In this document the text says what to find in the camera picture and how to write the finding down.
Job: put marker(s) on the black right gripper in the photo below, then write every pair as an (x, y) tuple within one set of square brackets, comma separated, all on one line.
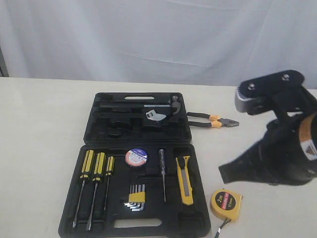
[(287, 155)]

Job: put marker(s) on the yellow tape measure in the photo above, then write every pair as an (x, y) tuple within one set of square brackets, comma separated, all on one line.
[(225, 204)]

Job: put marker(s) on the pliers black orange handles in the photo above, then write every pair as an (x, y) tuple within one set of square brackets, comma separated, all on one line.
[(215, 121)]

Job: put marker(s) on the yellow utility knife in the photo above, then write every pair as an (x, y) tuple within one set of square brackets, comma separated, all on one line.
[(184, 180)]

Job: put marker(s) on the black electrical tape roll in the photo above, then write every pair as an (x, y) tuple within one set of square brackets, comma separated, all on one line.
[(136, 157)]

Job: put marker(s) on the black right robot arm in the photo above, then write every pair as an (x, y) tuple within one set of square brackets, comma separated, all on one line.
[(285, 155)]

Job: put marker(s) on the black plastic tool case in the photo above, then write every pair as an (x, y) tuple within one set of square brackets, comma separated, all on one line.
[(172, 218)]

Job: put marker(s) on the clear voltage tester screwdriver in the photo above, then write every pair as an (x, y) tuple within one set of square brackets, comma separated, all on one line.
[(162, 167)]

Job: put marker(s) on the silver adjustable wrench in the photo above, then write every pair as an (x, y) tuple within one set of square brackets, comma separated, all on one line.
[(129, 120)]

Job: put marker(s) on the hex key set yellow holder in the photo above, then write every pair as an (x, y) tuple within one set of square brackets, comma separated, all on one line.
[(137, 198)]

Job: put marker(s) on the white backdrop curtain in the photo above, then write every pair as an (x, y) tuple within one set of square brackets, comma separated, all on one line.
[(206, 42)]

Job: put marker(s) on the small yellow black screwdriver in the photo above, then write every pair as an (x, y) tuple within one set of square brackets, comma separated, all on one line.
[(109, 172)]

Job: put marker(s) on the middle yellow black screwdriver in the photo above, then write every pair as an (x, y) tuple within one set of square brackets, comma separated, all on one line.
[(97, 178)]

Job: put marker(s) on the large yellow black screwdriver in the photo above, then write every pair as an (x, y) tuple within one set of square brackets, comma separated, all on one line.
[(85, 175)]

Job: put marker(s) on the claw hammer black handle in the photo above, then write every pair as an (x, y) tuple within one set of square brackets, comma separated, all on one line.
[(173, 103)]

